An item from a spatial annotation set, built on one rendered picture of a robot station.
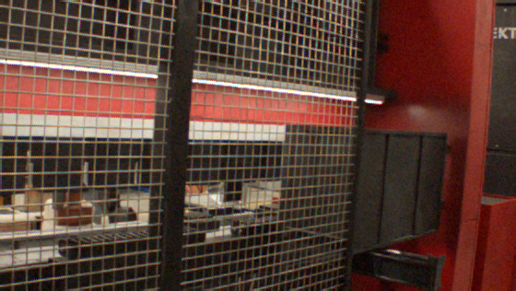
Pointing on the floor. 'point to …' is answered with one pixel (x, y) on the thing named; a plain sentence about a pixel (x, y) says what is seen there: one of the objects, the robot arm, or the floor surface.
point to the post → (171, 247)
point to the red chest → (495, 244)
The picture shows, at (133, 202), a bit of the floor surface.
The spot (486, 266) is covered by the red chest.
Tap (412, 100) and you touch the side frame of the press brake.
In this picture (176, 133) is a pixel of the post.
